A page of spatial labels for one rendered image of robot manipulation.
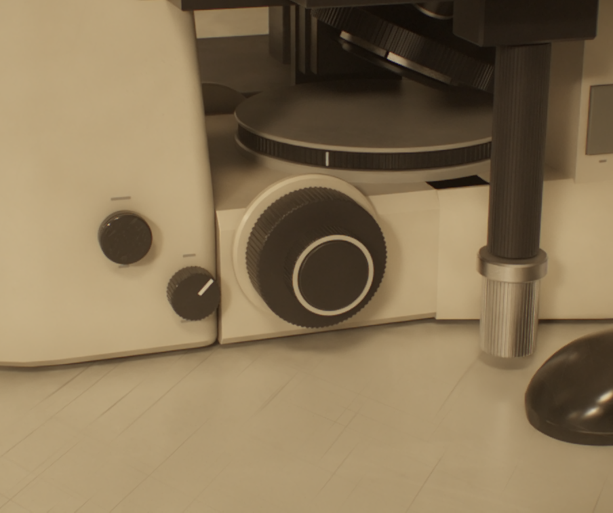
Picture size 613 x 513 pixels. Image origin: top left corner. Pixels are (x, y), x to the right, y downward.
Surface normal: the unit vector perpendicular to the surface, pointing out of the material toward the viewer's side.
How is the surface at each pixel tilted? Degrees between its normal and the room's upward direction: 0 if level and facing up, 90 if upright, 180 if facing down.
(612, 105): 90
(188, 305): 90
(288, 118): 0
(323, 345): 0
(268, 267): 90
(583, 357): 31
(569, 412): 60
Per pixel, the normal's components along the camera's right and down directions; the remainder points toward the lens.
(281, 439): 0.00, -0.95
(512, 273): -0.12, 0.33
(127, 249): 0.31, 0.31
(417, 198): 0.25, -0.32
